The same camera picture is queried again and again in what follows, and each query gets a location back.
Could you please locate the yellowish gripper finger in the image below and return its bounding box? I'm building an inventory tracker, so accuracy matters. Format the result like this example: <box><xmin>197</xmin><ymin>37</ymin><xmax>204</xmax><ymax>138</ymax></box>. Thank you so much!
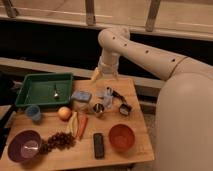
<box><xmin>112</xmin><ymin>71</ymin><xmax>118</xmax><ymax>80</ymax></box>
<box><xmin>91</xmin><ymin>68</ymin><xmax>102</xmax><ymax>81</ymax></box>

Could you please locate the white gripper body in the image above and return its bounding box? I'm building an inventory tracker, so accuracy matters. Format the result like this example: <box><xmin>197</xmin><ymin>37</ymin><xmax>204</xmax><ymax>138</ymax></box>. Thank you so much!
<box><xmin>98</xmin><ymin>58</ymin><xmax>118</xmax><ymax>74</ymax></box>

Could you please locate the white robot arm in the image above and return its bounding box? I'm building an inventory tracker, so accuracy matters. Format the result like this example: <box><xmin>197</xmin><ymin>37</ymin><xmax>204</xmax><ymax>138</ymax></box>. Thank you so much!
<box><xmin>92</xmin><ymin>27</ymin><xmax>213</xmax><ymax>171</ymax></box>

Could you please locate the small blue cup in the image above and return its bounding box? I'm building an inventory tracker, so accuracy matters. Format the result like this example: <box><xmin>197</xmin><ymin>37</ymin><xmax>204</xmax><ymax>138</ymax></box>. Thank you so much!
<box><xmin>25</xmin><ymin>105</ymin><xmax>41</xmax><ymax>122</ymax></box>

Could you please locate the blue sponge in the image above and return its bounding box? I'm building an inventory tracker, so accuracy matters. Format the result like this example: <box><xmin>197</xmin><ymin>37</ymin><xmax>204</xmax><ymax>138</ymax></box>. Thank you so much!
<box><xmin>71</xmin><ymin>91</ymin><xmax>92</xmax><ymax>102</ymax></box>

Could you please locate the black measuring scoop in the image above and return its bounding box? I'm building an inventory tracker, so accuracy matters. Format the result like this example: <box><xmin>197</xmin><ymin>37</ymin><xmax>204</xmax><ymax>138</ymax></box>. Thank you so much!
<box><xmin>107</xmin><ymin>87</ymin><xmax>132</xmax><ymax>116</ymax></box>

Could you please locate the metal spoon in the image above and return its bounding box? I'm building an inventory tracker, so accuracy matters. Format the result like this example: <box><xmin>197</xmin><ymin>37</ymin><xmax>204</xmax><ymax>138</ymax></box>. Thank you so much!
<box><xmin>54</xmin><ymin>84</ymin><xmax>59</xmax><ymax>99</ymax></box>

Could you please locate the orange carrot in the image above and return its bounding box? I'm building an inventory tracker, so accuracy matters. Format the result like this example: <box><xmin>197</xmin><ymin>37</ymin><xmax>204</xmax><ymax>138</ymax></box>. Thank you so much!
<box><xmin>77</xmin><ymin>115</ymin><xmax>88</xmax><ymax>140</ymax></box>

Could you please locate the orange apple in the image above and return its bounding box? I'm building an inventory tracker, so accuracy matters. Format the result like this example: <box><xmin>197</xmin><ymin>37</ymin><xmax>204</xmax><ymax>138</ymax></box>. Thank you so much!
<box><xmin>58</xmin><ymin>106</ymin><xmax>72</xmax><ymax>121</ymax></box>

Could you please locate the green plastic tray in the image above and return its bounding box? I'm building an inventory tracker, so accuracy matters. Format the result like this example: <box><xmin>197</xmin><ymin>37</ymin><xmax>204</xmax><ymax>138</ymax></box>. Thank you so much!
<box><xmin>15</xmin><ymin>73</ymin><xmax>73</xmax><ymax>108</ymax></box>

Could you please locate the yellow banana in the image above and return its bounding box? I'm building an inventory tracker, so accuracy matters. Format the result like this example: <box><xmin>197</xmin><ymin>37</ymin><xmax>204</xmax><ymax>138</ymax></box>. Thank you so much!
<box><xmin>66</xmin><ymin>112</ymin><xmax>78</xmax><ymax>136</ymax></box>

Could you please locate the orange bowl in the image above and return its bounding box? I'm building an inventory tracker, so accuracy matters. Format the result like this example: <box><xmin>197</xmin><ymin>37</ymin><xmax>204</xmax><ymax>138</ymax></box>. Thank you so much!
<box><xmin>108</xmin><ymin>124</ymin><xmax>135</xmax><ymax>152</ymax></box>

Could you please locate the black remote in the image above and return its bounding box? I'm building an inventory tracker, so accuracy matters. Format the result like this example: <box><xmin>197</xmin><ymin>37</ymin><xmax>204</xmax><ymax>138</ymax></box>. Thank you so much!
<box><xmin>93</xmin><ymin>133</ymin><xmax>105</xmax><ymax>159</ymax></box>

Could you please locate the bunch of dark grapes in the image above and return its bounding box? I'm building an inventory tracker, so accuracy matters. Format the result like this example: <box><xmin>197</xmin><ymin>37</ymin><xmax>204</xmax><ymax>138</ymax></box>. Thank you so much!
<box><xmin>40</xmin><ymin>132</ymin><xmax>75</xmax><ymax>154</ymax></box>

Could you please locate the wooden railing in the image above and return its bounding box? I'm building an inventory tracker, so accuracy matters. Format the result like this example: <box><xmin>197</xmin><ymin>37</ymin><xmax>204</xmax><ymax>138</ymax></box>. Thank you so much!
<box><xmin>0</xmin><ymin>0</ymin><xmax>213</xmax><ymax>41</ymax></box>

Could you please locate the purple bowl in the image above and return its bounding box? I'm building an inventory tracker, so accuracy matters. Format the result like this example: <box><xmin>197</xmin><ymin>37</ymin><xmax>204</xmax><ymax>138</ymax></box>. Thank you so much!
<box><xmin>7</xmin><ymin>130</ymin><xmax>42</xmax><ymax>163</ymax></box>

